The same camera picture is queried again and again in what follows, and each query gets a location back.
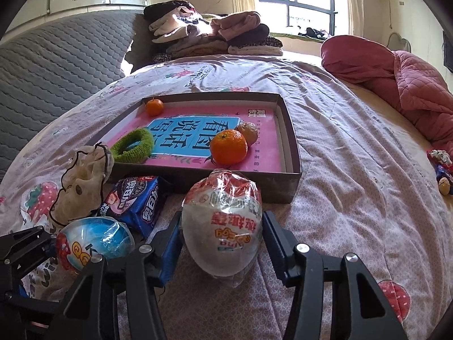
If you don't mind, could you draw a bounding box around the red blue toy egg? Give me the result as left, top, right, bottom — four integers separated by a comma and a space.
55, 216, 135, 272

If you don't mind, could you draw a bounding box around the blue cookie packet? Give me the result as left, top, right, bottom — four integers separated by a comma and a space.
98, 176, 169, 238

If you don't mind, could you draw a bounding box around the cream fabric scrunchie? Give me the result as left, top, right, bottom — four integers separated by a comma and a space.
49, 143, 114, 228

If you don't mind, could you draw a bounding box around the white red toy egg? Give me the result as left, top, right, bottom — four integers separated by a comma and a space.
180, 169, 262, 287

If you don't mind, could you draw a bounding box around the green knitted ring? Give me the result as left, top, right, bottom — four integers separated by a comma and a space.
110, 127, 155, 165

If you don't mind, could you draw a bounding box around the orange mandarin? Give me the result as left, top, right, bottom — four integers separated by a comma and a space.
145, 98, 164, 117
210, 129, 248, 166

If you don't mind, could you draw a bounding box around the brown walnut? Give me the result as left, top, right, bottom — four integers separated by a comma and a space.
235, 122, 259, 146

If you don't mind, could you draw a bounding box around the strawberry print bed cover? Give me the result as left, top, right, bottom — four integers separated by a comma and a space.
1, 56, 452, 339

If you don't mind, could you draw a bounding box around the dark shallow cardboard box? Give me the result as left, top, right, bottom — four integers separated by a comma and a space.
88, 91, 302, 203

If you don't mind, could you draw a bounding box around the small colourful toy figure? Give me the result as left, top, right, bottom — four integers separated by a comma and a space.
427, 149, 453, 196

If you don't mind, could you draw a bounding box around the grey quilted headboard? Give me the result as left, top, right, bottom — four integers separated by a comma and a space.
1, 10, 149, 173

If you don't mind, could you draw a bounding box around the pink quilted blanket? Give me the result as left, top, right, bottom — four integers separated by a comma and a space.
321, 35, 452, 154

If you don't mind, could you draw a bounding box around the pile of folded clothes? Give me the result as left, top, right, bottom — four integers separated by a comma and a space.
144, 0, 283, 63

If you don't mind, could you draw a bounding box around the heart shaped chair back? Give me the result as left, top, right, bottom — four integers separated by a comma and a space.
386, 32, 412, 52

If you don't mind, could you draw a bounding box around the black flat television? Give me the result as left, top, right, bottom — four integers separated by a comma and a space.
443, 32, 453, 73

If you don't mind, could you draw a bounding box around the window with dark frame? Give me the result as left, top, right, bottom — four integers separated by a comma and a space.
257, 0, 336, 35

